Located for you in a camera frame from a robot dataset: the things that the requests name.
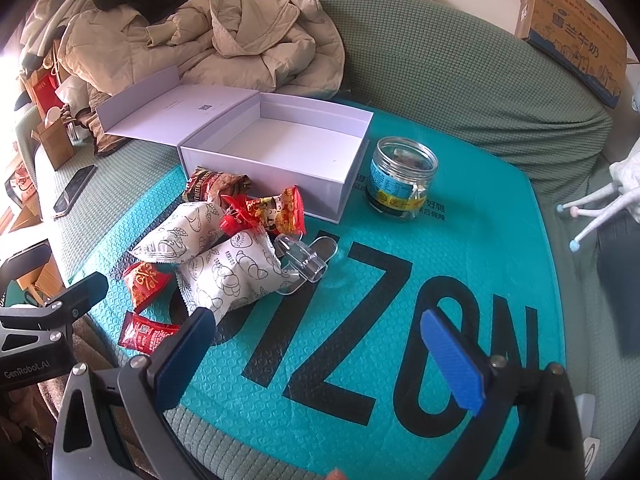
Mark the large red snack packet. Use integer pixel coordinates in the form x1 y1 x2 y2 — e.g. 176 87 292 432
220 186 307 241

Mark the clear jar with blue label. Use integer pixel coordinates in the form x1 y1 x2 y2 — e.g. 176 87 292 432
365 136 439 221

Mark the printed cardboard carton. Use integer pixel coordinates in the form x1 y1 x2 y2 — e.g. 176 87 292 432
500 0 628 109

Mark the green sofa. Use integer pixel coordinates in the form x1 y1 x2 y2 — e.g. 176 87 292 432
15 0 640 480

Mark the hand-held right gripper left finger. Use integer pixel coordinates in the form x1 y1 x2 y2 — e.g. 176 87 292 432
52 306 217 480

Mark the beige puffer jacket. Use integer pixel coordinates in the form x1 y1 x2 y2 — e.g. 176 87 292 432
57 0 348 101

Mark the white bread packet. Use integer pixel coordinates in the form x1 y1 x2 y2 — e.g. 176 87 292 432
175 227 281 318
127 199 226 268

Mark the black smartphone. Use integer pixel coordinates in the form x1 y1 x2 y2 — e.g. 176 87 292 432
52 164 97 218

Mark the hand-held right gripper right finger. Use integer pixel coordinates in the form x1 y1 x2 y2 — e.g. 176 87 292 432
420 307 588 480

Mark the clear plastic stand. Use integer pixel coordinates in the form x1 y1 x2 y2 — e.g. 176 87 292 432
274 232 338 295

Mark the white gift box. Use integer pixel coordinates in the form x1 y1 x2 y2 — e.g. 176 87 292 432
95 67 375 224

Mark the brown paper bag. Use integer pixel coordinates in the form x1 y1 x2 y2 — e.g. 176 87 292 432
31 110 76 170

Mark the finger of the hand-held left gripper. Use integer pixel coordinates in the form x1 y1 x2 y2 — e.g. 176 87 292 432
0 244 51 283
0 272 110 356

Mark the small red candy packet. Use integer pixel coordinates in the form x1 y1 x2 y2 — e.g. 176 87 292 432
118 311 181 351
122 261 173 313

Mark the teal bubble mailer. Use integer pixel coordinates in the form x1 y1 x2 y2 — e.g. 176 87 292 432
67 97 568 480

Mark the red plastic ornament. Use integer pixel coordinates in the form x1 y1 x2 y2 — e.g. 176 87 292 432
220 212 246 236

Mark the red gift bag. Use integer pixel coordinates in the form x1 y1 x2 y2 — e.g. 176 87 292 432
25 67 66 116

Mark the white toy with pastel feet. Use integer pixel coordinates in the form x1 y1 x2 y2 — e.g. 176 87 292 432
557 137 640 253

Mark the brown snack packet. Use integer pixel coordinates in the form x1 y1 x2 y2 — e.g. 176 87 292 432
181 166 251 206

